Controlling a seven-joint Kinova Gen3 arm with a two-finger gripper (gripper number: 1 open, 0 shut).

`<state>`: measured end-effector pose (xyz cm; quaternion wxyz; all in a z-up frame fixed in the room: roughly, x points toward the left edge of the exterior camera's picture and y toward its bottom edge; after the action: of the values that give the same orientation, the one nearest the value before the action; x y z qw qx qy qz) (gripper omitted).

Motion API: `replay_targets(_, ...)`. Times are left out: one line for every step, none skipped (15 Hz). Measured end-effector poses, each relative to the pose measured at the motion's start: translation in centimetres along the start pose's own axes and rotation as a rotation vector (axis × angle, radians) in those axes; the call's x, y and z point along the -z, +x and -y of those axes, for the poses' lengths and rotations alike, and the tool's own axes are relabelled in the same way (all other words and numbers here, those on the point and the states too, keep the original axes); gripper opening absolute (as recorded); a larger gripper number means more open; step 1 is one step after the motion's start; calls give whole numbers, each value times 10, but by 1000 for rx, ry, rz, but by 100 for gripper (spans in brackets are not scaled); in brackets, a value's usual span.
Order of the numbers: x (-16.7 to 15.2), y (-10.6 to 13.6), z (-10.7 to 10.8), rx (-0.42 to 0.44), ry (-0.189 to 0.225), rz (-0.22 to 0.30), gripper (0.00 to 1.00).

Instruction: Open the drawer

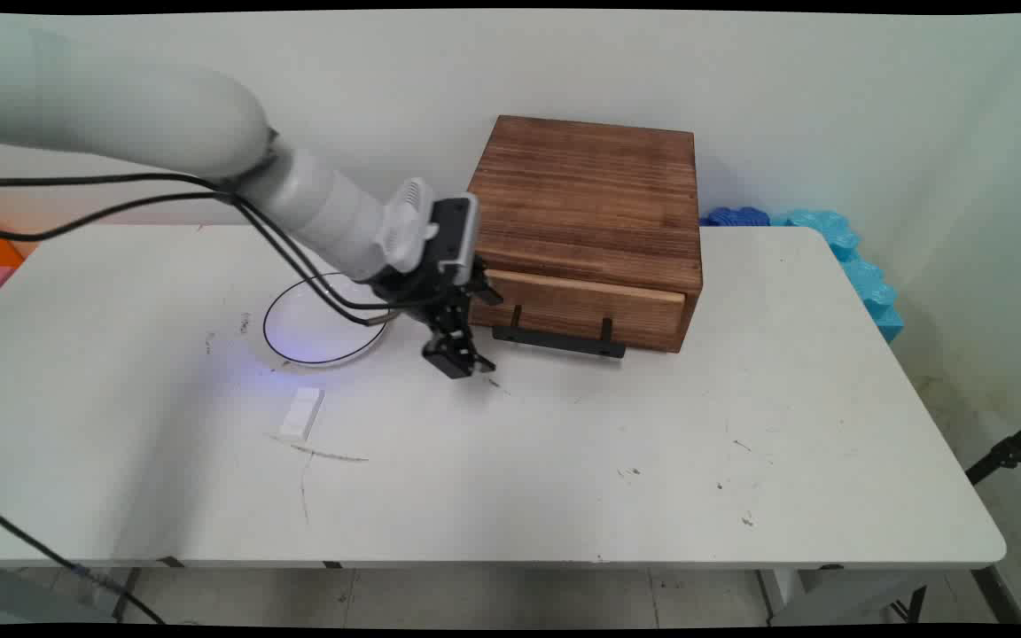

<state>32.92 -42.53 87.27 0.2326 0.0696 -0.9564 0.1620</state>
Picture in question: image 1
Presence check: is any black metal table leg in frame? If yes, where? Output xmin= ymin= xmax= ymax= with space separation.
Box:
xmin=112 ymin=567 xmax=144 ymax=621
xmin=971 ymin=567 xmax=1021 ymax=626

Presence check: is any small white block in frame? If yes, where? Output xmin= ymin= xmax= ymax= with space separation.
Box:
xmin=279 ymin=387 xmax=326 ymax=442

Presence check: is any dark blue foam piece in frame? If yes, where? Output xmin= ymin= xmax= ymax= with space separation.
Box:
xmin=699 ymin=206 xmax=771 ymax=228

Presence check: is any white plate with black rim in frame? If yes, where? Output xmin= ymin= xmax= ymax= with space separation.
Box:
xmin=249 ymin=270 xmax=392 ymax=371

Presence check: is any dark wooden cabinet case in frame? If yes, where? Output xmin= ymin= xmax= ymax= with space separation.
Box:
xmin=466 ymin=115 xmax=704 ymax=354

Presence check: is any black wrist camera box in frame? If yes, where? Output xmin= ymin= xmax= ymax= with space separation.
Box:
xmin=429 ymin=193 xmax=480 ymax=284

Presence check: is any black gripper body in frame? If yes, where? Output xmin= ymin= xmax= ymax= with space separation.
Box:
xmin=375 ymin=255 xmax=505 ymax=334

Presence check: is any wooden drawer with black handle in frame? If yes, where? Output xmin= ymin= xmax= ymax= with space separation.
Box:
xmin=471 ymin=268 xmax=687 ymax=360

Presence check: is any light blue foam piece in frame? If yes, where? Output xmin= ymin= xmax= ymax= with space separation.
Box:
xmin=772 ymin=209 xmax=906 ymax=344

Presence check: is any black tripod stand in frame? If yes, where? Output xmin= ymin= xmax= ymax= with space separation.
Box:
xmin=965 ymin=408 xmax=1021 ymax=486

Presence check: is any black cable under table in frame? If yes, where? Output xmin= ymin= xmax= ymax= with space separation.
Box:
xmin=0 ymin=496 xmax=170 ymax=626

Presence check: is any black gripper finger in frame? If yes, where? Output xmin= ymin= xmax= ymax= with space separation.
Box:
xmin=450 ymin=324 xmax=498 ymax=377
xmin=422 ymin=326 xmax=469 ymax=381

